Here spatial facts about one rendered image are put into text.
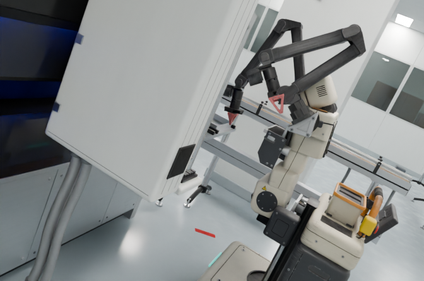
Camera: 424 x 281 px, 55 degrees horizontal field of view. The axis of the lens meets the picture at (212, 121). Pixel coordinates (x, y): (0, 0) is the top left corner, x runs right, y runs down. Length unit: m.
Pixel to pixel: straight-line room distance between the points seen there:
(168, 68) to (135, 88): 0.13
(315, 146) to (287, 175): 0.19
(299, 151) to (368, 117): 8.25
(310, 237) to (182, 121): 0.87
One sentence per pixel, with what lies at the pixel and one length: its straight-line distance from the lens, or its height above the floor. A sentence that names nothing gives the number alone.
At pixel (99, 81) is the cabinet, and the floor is 1.08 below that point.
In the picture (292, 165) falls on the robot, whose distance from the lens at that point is 1.98.
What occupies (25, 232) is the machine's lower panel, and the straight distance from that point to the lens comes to 1.96.
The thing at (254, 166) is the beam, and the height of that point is 0.51.
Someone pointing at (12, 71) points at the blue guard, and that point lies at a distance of 1.43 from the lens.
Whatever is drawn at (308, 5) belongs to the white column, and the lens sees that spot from 3.73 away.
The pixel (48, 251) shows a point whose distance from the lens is 1.77.
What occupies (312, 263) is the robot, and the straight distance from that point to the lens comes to 1.88.
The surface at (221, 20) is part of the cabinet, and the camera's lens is 1.20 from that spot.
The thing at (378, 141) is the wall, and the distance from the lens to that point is 10.22.
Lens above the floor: 1.41
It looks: 13 degrees down
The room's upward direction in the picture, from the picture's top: 24 degrees clockwise
